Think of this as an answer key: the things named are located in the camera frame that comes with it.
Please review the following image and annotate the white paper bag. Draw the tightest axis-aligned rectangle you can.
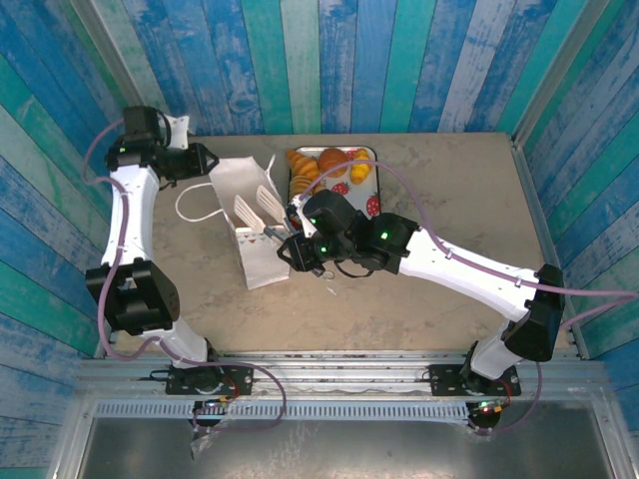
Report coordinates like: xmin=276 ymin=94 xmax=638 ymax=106
xmin=174 ymin=154 xmax=292 ymax=291

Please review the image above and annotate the yellow twisted fake bread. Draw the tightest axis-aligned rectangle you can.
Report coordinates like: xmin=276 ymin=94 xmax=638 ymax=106
xmin=348 ymin=148 xmax=373 ymax=187

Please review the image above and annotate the round fake bun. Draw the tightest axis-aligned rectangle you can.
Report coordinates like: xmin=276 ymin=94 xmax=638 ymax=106
xmin=318 ymin=147 xmax=351 ymax=180

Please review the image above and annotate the strawberry print white tray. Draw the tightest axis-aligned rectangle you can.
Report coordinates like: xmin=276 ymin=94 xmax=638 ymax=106
xmin=288 ymin=145 xmax=381 ymax=222

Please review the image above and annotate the small circuit board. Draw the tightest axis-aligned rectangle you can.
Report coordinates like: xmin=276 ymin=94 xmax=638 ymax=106
xmin=192 ymin=396 xmax=239 ymax=415
xmin=471 ymin=397 xmax=506 ymax=416

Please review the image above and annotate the steel sheet panel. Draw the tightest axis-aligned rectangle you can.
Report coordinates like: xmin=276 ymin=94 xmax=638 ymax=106
xmin=49 ymin=416 xmax=625 ymax=479

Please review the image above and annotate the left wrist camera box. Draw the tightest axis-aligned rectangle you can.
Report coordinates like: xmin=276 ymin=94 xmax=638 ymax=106
xmin=162 ymin=113 xmax=192 ymax=151

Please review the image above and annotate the short black cable loop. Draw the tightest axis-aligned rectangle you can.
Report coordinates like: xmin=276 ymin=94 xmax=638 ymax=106
xmin=332 ymin=258 xmax=375 ymax=280

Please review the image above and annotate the aluminium mounting rail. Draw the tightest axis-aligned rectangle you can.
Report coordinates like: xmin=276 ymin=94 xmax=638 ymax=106
xmin=74 ymin=350 xmax=608 ymax=399

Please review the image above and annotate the aluminium corner post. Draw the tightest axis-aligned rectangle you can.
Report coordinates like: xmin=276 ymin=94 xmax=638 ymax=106
xmin=511 ymin=0 xmax=614 ymax=147
xmin=69 ymin=0 xmax=146 ymax=109

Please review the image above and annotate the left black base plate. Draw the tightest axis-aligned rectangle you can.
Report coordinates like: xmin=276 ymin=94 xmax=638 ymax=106
xmin=165 ymin=362 xmax=255 ymax=396

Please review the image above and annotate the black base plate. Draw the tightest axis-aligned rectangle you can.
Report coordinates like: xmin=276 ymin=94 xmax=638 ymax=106
xmin=165 ymin=362 xmax=255 ymax=396
xmin=429 ymin=363 xmax=522 ymax=398

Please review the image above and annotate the slotted grey cable duct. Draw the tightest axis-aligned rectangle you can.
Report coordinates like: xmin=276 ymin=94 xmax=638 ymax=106
xmin=92 ymin=398 xmax=473 ymax=423

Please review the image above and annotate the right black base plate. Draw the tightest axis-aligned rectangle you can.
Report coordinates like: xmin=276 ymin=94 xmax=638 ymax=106
xmin=429 ymin=363 xmax=522 ymax=398

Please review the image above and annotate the aluminium table side rail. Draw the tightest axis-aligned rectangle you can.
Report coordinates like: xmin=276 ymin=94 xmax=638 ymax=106
xmin=509 ymin=134 xmax=591 ymax=361

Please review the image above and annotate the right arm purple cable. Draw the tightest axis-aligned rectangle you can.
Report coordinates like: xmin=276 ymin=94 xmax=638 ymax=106
xmin=298 ymin=160 xmax=639 ymax=436

